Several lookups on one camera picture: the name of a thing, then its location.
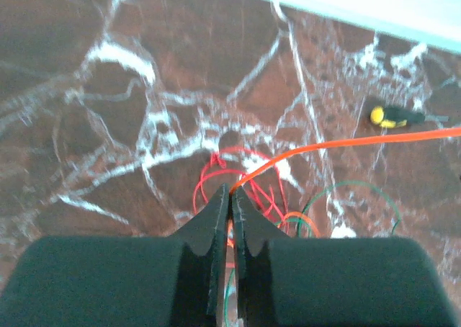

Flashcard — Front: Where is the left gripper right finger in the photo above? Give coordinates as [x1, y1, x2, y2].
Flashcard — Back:
[232, 189, 457, 326]

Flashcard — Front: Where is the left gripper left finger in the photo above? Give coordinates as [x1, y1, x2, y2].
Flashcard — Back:
[1, 185, 230, 326]

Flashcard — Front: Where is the orange wire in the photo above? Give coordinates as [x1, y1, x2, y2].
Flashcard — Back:
[226, 127, 461, 248]

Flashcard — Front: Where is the yellow black screwdriver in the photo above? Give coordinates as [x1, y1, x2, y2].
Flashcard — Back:
[370, 105, 449, 129]

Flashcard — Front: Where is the green wire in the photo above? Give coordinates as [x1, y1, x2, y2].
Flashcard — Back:
[223, 180, 403, 327]

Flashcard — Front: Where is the red wire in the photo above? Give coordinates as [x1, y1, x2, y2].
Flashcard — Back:
[192, 145, 291, 234]

